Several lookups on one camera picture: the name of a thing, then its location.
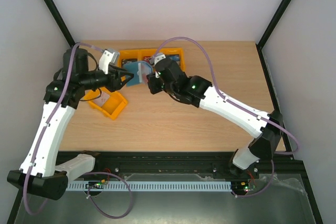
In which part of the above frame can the slotted white cable duct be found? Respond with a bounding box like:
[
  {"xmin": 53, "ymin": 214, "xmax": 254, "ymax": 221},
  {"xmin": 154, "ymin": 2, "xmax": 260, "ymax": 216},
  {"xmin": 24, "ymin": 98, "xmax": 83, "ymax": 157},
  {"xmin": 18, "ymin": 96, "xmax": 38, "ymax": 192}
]
[{"xmin": 66, "ymin": 181, "xmax": 232, "ymax": 192}]

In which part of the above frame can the red credit card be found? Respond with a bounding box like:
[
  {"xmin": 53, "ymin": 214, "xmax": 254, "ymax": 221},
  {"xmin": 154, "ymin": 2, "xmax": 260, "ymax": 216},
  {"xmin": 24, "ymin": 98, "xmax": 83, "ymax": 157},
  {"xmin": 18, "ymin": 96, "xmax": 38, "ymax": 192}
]
[{"xmin": 140, "ymin": 62, "xmax": 153, "ymax": 84}]

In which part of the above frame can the blue card stack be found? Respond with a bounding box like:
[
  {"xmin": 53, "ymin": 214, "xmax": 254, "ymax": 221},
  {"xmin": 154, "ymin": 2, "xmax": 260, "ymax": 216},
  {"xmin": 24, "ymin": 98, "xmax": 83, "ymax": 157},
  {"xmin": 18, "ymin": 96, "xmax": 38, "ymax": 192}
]
[{"xmin": 166, "ymin": 55, "xmax": 181, "ymax": 65}]

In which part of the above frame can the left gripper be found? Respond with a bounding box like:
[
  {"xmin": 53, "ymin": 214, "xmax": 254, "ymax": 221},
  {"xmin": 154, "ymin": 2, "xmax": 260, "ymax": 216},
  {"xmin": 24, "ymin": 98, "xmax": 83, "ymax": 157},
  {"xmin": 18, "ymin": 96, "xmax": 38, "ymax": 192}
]
[{"xmin": 80, "ymin": 64, "xmax": 134, "ymax": 93}]

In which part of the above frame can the teal leather card holder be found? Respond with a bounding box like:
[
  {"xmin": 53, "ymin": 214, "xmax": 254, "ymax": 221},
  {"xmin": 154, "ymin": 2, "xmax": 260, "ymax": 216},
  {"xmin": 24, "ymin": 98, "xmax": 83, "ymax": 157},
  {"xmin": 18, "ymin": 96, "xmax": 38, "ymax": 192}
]
[{"xmin": 123, "ymin": 61, "xmax": 149, "ymax": 87}]

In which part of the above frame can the black card stack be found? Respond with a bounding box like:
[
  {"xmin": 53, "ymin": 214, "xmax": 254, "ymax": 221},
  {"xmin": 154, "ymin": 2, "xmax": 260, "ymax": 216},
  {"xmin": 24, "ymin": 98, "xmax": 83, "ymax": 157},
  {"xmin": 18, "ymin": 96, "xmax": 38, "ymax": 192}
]
[{"xmin": 121, "ymin": 58, "xmax": 137, "ymax": 66}]

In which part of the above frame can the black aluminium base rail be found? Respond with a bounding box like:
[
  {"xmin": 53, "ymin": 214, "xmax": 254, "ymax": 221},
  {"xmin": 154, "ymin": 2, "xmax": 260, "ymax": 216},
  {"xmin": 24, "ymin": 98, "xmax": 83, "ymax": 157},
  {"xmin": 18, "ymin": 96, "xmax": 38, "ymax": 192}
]
[{"xmin": 55, "ymin": 151, "xmax": 302, "ymax": 179}]

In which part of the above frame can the right yellow bin in row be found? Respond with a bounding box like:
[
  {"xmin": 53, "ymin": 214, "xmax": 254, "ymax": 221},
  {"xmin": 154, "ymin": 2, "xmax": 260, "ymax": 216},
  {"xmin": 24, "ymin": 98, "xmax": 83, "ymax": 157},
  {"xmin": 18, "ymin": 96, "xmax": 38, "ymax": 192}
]
[{"xmin": 160, "ymin": 48, "xmax": 185, "ymax": 71}]

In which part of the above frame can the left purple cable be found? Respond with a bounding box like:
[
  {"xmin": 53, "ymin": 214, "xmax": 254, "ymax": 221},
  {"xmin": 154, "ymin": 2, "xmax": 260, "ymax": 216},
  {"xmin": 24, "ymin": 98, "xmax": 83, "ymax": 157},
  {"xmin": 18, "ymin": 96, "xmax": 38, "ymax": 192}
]
[{"xmin": 23, "ymin": 43, "xmax": 133, "ymax": 219}]

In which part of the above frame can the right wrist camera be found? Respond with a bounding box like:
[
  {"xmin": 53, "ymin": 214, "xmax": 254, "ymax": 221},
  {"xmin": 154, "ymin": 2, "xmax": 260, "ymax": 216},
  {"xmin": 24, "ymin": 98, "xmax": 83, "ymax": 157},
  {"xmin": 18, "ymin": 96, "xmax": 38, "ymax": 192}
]
[{"xmin": 149, "ymin": 53, "xmax": 166, "ymax": 65}]

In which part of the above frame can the middle yellow bin in row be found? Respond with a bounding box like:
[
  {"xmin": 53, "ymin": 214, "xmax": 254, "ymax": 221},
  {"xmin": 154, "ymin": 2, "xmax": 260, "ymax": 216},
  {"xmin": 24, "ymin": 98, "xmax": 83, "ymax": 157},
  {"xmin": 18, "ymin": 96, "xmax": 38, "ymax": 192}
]
[{"xmin": 138, "ymin": 49, "xmax": 156, "ymax": 63}]

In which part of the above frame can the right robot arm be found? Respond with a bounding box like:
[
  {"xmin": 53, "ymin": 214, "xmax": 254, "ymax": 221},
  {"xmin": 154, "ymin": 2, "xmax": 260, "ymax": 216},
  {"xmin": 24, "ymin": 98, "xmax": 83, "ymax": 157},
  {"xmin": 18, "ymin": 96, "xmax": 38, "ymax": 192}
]
[{"xmin": 147, "ymin": 54, "xmax": 283, "ymax": 178}]

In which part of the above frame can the red card stack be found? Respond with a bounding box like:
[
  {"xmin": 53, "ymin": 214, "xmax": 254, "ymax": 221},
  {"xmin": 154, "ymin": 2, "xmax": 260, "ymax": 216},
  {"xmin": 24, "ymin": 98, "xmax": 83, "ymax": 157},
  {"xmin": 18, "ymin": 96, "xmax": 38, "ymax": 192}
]
[{"xmin": 143, "ymin": 56, "xmax": 151, "ymax": 61}]

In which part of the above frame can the pink card in loose bin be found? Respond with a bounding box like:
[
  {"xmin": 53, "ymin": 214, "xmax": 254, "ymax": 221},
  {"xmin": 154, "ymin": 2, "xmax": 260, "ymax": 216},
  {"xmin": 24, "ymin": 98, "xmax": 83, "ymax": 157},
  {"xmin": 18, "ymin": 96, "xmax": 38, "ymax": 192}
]
[{"xmin": 94, "ymin": 92, "xmax": 110, "ymax": 106}]

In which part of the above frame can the loose yellow bin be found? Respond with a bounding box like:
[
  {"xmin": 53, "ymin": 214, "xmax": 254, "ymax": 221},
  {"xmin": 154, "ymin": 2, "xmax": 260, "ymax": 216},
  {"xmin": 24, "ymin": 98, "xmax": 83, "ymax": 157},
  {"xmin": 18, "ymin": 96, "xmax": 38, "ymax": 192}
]
[{"xmin": 83, "ymin": 88, "xmax": 128, "ymax": 120}]

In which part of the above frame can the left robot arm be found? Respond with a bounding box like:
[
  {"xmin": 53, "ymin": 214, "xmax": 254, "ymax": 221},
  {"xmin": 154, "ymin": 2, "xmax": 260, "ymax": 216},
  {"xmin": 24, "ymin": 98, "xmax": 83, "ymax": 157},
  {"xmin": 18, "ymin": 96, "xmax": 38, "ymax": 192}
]
[{"xmin": 7, "ymin": 48, "xmax": 134, "ymax": 200}]

